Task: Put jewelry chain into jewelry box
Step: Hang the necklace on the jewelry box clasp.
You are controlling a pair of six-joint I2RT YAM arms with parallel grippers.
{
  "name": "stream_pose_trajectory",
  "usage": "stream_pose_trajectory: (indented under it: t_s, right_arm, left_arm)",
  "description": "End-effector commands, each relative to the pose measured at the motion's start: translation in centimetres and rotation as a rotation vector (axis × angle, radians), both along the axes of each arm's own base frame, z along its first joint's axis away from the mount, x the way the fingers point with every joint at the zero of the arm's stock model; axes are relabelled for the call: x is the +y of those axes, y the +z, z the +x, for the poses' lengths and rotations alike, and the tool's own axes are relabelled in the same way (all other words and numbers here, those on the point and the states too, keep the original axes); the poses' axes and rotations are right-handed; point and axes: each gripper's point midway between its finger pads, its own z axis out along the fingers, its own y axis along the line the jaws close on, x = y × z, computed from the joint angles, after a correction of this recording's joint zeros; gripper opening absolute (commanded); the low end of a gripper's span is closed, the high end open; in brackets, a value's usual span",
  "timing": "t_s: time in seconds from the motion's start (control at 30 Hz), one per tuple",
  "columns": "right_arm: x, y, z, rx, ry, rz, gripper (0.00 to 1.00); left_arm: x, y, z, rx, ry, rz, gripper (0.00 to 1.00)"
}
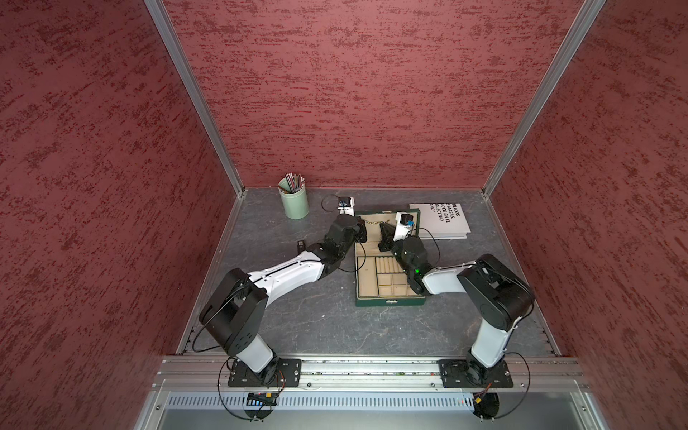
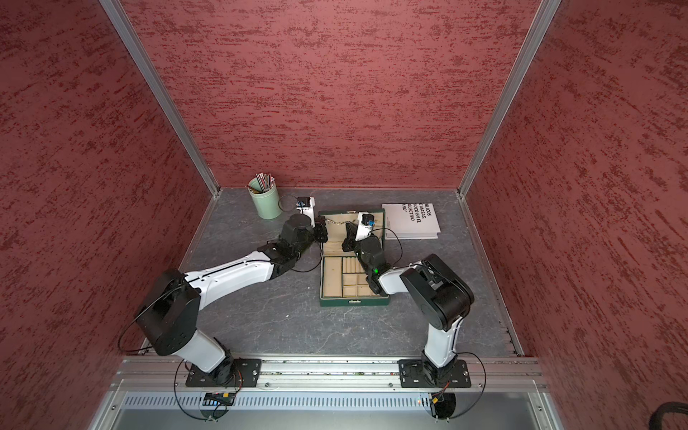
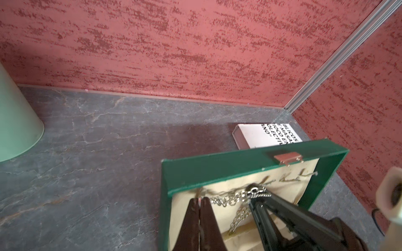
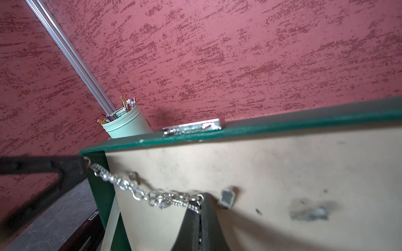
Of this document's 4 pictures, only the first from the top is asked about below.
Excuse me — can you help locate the green jewelry box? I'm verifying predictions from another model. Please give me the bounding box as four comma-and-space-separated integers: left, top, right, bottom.
355, 211, 426, 307

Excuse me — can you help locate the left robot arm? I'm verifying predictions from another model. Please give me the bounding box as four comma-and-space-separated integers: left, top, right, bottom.
199, 213, 367, 383

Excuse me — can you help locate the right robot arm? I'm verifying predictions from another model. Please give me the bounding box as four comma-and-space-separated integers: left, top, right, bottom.
378, 223, 535, 385

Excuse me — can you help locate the white booklet black text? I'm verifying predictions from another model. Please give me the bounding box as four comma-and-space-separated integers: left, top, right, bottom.
410, 202, 471, 240

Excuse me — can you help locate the mint green pencil cup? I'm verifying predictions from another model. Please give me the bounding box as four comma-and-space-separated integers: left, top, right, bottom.
278, 177, 309, 220

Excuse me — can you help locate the bundle of coloured pencils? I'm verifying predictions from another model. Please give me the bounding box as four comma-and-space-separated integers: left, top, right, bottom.
285, 173, 305, 194

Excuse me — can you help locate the aluminium corner profile left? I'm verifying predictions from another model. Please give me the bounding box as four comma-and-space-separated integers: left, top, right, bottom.
144, 0, 245, 198

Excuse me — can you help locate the aluminium corner profile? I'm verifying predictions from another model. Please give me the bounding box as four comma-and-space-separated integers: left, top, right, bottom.
144, 0, 245, 198
482, 0, 606, 200

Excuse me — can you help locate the aluminium corner profile right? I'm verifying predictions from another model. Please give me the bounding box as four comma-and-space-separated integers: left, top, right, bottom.
482, 0, 606, 200

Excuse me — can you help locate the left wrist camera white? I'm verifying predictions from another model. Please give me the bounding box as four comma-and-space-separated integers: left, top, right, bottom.
337, 196, 355, 216

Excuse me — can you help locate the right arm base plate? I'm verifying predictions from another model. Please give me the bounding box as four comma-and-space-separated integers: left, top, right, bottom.
438, 359, 513, 390

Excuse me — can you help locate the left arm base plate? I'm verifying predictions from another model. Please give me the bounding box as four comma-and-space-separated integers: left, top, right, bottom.
228, 358, 303, 389

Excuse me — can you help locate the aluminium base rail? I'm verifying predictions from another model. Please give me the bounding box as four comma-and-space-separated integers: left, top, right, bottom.
152, 355, 591, 393

